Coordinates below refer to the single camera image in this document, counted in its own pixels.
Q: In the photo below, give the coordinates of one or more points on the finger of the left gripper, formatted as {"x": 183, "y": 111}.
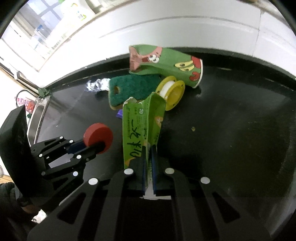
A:
{"x": 74, "y": 167}
{"x": 56, "y": 147}

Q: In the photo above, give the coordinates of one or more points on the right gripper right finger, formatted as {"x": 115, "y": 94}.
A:
{"x": 200, "y": 212}

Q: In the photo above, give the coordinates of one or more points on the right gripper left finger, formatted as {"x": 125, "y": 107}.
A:
{"x": 91, "y": 212}

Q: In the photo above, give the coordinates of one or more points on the red plastic bottle cap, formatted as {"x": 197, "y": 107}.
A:
{"x": 98, "y": 133}

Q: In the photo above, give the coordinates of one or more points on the green yellow scrub sponge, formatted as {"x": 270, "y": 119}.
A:
{"x": 121, "y": 88}

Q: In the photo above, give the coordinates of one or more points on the green milk carton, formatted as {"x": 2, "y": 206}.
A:
{"x": 141, "y": 125}

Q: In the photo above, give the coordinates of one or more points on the yellow tape spool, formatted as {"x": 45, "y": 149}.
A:
{"x": 171, "y": 90}

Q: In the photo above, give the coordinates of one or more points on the green cartoon paper cup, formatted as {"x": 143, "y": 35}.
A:
{"x": 148, "y": 59}

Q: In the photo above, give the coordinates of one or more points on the stainless steel sink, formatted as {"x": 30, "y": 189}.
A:
{"x": 36, "y": 119}

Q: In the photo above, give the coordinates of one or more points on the pink red detergent bottle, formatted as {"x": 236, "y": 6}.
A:
{"x": 24, "y": 97}

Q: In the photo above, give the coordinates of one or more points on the dark green cloth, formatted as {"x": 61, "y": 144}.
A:
{"x": 43, "y": 92}

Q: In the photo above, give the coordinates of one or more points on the purple snack wrapper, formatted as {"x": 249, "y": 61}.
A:
{"x": 119, "y": 114}

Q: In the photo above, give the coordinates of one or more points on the crumpled silver foil wrapper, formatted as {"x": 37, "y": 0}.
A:
{"x": 98, "y": 85}

